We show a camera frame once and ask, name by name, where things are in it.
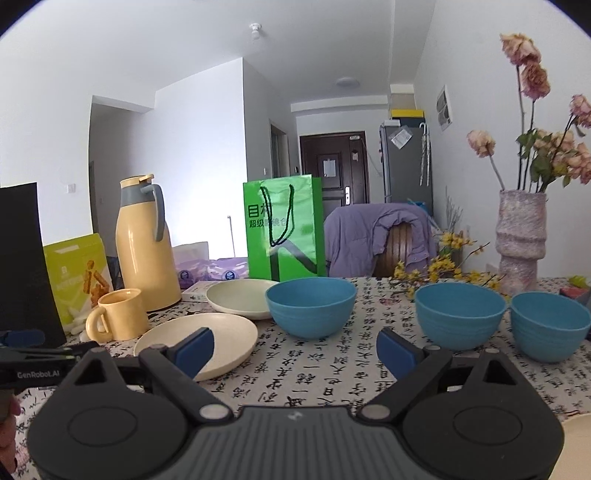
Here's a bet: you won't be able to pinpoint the cream round plate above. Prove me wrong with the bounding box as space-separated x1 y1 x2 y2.
134 314 258 381

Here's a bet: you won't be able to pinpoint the calligraphy printed tablecloth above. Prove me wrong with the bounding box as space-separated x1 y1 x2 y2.
0 276 591 480

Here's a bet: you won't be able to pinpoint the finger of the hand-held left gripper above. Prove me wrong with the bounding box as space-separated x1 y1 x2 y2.
0 340 100 365
0 329 45 349

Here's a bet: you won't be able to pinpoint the dried grey grass stalks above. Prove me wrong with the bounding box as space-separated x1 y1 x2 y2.
443 187 463 237

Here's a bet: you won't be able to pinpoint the blue plate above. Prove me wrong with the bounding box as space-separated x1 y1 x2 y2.
510 292 591 363

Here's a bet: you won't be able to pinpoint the flat white box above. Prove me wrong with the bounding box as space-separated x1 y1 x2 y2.
180 281 214 302

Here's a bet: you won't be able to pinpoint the yellow mug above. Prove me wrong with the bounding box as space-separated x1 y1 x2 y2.
85 288 149 343

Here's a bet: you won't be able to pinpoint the yellow thermos jug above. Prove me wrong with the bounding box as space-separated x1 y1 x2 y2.
115 174 182 312

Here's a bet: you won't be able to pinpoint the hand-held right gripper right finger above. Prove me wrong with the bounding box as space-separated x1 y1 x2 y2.
358 327 525 428

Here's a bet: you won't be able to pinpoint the person's left hand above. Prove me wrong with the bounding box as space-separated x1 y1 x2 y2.
0 392 21 464

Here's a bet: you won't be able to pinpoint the hanging umbrella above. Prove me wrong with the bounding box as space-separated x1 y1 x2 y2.
418 122 432 188

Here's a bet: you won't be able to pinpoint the yellow-green snack packet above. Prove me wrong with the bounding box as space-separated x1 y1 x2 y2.
43 233 115 335

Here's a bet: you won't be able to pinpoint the yellow flower branch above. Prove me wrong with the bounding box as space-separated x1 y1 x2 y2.
392 231 506 296

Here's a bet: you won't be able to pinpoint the purple tissue pack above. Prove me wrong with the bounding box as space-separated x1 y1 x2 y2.
208 257 250 281
174 241 214 289

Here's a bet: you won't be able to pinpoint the green paper bag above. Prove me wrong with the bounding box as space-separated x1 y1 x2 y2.
243 174 328 282

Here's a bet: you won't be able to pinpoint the dark brown door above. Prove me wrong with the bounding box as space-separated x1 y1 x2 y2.
299 131 368 208

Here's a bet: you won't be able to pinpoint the pale green round plate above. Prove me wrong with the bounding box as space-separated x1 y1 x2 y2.
206 279 278 321

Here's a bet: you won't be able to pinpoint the wooden chair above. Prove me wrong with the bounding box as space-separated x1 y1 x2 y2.
376 222 419 278

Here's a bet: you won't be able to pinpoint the purple jacket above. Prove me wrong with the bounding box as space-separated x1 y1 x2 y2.
324 202 437 278

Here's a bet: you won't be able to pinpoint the grey fridge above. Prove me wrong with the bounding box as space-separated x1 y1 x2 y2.
379 121 434 215

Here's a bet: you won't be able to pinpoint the dried pink roses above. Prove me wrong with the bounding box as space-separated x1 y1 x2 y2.
466 32 591 195

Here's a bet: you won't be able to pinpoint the white wall panel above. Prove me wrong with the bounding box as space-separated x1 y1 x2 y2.
435 84 451 132

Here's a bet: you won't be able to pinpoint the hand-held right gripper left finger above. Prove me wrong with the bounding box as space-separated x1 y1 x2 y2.
55 327 234 428

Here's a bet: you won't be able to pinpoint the blue bowl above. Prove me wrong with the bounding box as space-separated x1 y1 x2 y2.
414 282 508 350
265 278 356 340

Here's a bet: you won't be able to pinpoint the pink textured vase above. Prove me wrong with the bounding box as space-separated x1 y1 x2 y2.
495 189 548 296

